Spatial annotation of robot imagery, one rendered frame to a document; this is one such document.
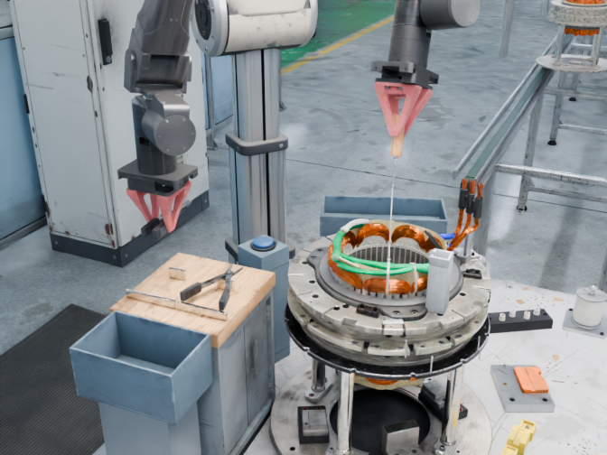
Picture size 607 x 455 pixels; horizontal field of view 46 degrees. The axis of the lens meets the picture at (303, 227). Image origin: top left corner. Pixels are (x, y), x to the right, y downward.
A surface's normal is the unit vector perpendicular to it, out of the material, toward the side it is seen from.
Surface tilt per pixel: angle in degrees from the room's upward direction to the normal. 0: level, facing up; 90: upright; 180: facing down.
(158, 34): 116
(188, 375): 90
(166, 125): 91
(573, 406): 0
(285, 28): 108
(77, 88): 90
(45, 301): 0
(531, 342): 0
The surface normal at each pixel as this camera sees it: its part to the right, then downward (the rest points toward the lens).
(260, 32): 0.43, 0.69
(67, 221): -0.42, 0.37
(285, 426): 0.00, -0.90
